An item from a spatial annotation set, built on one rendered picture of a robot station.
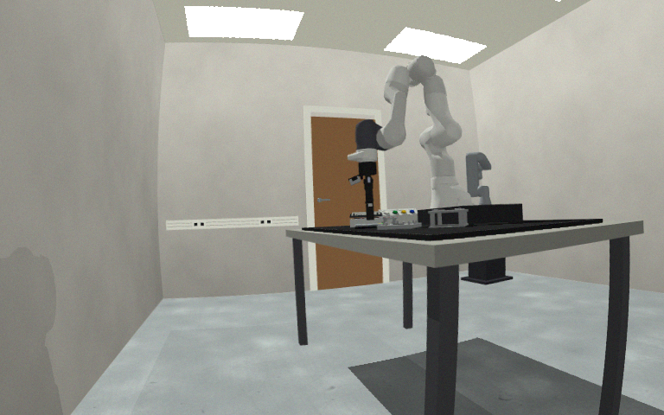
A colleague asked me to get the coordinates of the white operator button panel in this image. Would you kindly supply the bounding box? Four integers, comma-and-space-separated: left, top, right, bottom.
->
379, 208, 418, 224

